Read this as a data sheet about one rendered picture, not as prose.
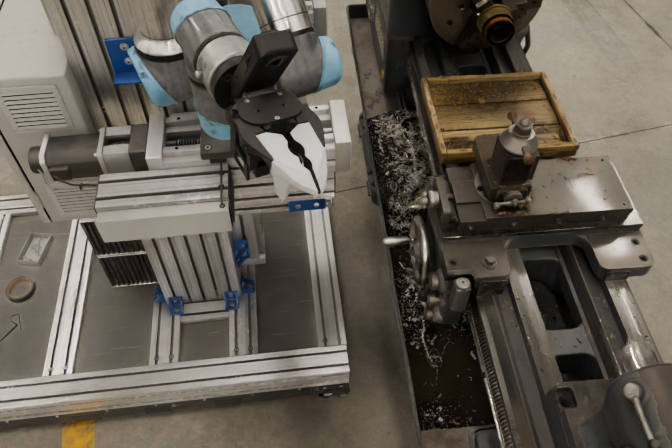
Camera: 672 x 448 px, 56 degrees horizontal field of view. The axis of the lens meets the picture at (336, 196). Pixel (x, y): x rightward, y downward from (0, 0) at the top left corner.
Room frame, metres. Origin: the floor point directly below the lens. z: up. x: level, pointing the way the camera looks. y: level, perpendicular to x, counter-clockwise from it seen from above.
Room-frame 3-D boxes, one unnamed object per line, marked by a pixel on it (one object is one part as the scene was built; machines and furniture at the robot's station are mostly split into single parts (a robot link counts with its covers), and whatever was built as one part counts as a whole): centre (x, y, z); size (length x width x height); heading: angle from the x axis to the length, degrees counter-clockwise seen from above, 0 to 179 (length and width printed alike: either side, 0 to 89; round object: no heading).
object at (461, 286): (0.73, -0.28, 0.84); 0.04 x 0.04 x 0.10; 5
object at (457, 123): (1.26, -0.43, 0.89); 0.36 x 0.30 x 0.04; 95
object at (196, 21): (0.68, 0.16, 1.56); 0.11 x 0.08 x 0.09; 28
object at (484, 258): (0.88, -0.46, 0.90); 0.47 x 0.30 x 0.06; 95
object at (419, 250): (0.88, -0.24, 0.75); 0.27 x 0.10 x 0.23; 5
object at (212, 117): (0.68, 0.15, 1.46); 0.11 x 0.08 x 0.11; 118
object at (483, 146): (0.95, -0.38, 0.99); 0.20 x 0.10 x 0.05; 5
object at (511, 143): (0.92, -0.38, 1.13); 0.08 x 0.08 x 0.03
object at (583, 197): (0.93, -0.44, 0.95); 0.43 x 0.17 x 0.05; 95
